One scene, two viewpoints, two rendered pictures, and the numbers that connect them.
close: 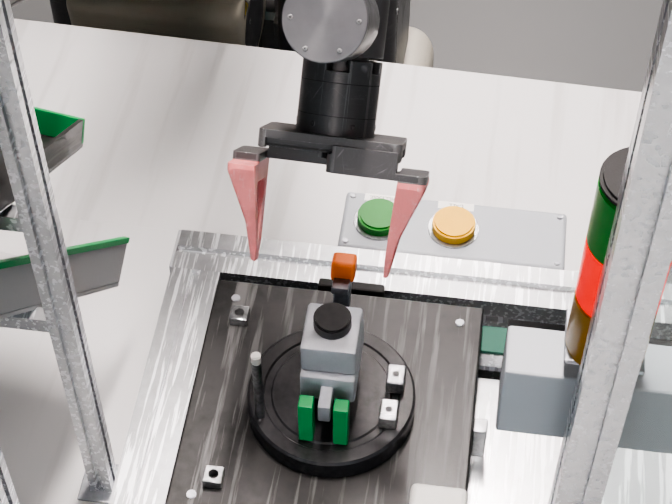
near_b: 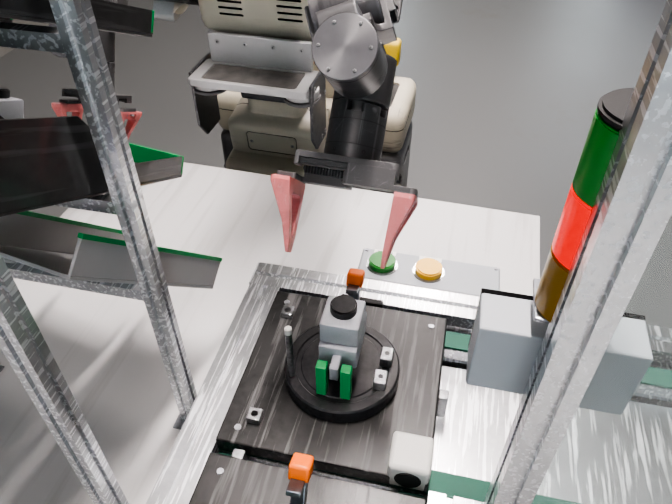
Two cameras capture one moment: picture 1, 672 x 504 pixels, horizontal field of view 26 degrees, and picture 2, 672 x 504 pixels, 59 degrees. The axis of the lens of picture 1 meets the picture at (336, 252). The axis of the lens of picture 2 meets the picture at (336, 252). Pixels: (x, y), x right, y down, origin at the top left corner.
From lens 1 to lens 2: 0.49 m
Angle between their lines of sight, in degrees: 10
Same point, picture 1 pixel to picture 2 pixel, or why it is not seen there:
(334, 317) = (345, 304)
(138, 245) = (239, 278)
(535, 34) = not seen: hidden behind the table
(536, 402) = (504, 359)
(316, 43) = (337, 65)
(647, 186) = not seen: outside the picture
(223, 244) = (284, 271)
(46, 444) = (161, 390)
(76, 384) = (166, 343)
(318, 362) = (331, 336)
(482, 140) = (445, 235)
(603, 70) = not seen: hidden behind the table
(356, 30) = (368, 54)
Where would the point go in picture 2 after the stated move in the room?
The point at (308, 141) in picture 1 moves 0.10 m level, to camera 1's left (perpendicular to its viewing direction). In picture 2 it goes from (330, 159) to (226, 154)
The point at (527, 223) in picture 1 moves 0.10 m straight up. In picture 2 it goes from (475, 271) to (486, 219)
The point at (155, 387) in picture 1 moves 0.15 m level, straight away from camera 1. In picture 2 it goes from (227, 354) to (227, 274)
